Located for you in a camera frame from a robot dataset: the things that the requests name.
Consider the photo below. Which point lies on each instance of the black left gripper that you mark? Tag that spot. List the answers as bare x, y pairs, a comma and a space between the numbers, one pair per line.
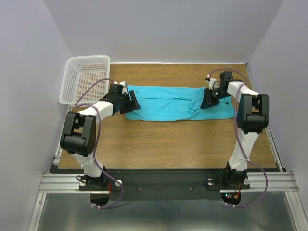
125, 104

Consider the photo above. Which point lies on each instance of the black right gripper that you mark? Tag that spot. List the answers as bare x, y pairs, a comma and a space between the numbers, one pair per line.
210, 96

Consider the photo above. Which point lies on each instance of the turquoise blue t shirt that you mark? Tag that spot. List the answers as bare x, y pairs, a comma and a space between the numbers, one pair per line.
168, 104

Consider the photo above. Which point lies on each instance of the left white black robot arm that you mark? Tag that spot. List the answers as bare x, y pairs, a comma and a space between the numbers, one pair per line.
81, 132

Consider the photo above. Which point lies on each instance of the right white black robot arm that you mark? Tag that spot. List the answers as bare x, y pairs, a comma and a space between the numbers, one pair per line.
251, 117

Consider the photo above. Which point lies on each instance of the white perforated plastic basket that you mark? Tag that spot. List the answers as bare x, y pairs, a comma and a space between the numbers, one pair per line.
86, 78

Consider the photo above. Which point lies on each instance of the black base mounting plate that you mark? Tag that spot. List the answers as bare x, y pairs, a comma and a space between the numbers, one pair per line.
163, 185

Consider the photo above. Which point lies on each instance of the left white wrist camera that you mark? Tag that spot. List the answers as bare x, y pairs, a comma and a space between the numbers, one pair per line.
123, 85

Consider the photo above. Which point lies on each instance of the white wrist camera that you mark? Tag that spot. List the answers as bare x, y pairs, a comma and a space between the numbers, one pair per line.
123, 85
212, 82

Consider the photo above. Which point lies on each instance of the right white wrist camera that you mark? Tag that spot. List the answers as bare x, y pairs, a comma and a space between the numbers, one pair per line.
212, 82

